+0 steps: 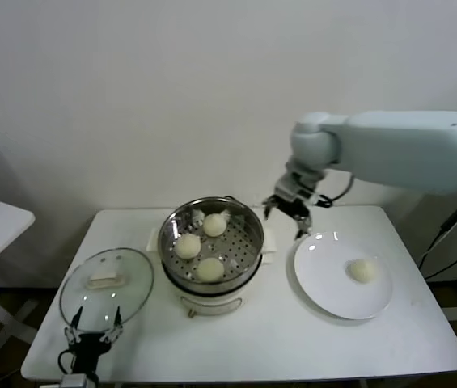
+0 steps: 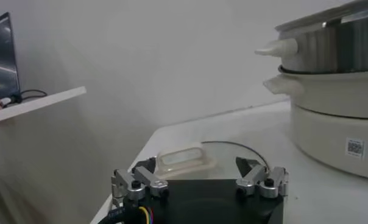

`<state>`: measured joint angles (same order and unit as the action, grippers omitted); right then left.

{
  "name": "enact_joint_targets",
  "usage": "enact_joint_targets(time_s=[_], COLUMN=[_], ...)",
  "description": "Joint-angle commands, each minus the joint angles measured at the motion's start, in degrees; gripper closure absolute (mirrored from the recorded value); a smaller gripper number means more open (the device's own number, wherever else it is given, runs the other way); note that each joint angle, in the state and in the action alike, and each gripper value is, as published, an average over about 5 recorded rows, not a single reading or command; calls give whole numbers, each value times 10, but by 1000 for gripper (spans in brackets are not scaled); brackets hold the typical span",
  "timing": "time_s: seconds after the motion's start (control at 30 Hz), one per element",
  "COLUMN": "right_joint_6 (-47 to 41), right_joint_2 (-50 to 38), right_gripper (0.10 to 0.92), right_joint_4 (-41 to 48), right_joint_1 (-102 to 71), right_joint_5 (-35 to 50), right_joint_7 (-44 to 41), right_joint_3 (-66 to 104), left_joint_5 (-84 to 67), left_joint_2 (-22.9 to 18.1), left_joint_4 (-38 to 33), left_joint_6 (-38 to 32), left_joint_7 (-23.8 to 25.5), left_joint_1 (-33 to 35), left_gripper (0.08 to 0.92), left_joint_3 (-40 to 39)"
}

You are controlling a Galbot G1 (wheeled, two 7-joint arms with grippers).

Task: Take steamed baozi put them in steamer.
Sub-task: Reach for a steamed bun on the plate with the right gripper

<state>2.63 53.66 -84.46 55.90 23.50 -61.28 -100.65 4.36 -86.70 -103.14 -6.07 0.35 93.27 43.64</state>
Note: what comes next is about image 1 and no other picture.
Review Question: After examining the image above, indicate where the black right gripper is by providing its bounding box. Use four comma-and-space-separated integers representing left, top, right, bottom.
263, 193, 314, 242

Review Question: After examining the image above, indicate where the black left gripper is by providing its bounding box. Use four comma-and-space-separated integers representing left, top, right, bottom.
64, 306, 125, 373

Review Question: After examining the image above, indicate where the round glass pot lid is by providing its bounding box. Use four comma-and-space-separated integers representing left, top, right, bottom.
58, 247, 155, 333

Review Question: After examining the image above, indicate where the white steamed baozi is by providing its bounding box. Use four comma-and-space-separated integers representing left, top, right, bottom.
345, 258, 378, 284
202, 213, 226, 238
195, 257, 225, 283
174, 234, 202, 260

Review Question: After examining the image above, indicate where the perforated steel steamer basket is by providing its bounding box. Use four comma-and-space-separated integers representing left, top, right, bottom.
157, 196, 264, 294

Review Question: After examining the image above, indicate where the round white plate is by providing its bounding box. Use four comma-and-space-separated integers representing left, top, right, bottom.
292, 230, 394, 321

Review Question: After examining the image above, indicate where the cream electric cooking pot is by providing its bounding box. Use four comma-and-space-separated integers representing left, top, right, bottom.
146, 226, 277, 320

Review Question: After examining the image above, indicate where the small white side table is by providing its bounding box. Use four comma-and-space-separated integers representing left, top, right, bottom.
0, 192, 39, 359

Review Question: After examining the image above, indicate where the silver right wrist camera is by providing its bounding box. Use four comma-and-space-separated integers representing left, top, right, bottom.
274, 173, 308, 201

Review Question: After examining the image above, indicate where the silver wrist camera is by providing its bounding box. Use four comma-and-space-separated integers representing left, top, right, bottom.
60, 373, 90, 388
274, 173, 308, 201

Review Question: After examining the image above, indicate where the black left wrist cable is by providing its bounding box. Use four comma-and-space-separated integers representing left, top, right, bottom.
57, 349, 75, 373

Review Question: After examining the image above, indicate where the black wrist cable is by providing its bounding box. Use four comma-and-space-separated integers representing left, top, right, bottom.
57, 349, 75, 373
312, 173, 354, 207

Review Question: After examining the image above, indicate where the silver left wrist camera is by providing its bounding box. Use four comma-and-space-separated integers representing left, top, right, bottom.
60, 373, 90, 388

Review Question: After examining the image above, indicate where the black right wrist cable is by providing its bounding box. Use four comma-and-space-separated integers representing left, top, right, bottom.
312, 173, 354, 207

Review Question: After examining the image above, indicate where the black power adapter cable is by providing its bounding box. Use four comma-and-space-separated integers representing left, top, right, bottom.
417, 189, 457, 282

